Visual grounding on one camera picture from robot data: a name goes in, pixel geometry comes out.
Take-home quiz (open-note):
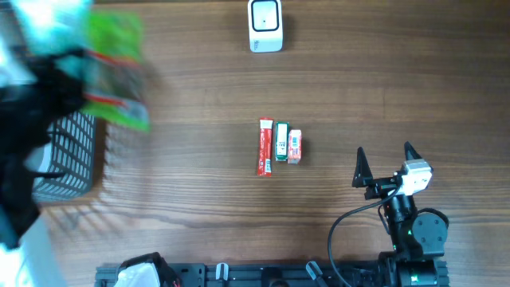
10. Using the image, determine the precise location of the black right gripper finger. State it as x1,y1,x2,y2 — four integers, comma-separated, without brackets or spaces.
351,147,373,188
404,141,422,161

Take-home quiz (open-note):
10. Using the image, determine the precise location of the red stick sachet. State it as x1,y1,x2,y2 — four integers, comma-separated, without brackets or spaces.
257,117,273,177

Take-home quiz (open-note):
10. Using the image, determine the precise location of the green snack bag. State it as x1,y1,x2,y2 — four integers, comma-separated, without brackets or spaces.
83,10,150,132

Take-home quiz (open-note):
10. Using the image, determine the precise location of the mint wet wipes pack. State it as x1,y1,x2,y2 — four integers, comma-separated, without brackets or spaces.
10,0,93,55

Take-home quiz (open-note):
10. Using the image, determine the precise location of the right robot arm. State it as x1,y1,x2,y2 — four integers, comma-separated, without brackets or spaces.
352,142,449,286

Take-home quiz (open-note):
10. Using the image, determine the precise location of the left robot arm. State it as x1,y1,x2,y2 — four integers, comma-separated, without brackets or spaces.
1,45,87,286

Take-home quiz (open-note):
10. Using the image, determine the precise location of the white barcode scanner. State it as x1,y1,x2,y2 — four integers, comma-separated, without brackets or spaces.
247,0,284,53

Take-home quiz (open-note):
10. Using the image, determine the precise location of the pink tissue pack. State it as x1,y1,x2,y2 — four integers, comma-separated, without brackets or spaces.
288,129,302,164

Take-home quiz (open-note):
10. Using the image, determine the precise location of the green white medicine box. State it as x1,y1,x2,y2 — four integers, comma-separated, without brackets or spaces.
274,121,288,161

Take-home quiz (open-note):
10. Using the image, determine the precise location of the grey mesh basket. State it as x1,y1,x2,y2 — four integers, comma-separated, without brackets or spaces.
25,112,96,202

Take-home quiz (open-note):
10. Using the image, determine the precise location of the right camera cable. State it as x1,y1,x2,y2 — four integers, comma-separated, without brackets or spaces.
327,183,403,287

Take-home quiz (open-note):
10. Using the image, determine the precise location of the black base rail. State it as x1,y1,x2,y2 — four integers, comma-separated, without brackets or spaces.
94,261,450,287

